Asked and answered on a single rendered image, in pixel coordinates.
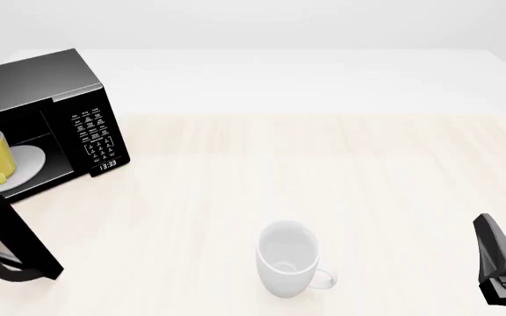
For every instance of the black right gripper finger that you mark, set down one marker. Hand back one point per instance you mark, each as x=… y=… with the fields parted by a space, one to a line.
x=494 y=247

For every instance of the black microwave door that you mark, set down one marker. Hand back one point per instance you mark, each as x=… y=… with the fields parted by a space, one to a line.
x=24 y=243

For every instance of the black microwave oven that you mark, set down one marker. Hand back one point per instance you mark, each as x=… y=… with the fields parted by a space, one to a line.
x=29 y=82

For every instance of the white round plate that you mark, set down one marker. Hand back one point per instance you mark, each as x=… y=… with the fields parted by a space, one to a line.
x=29 y=161

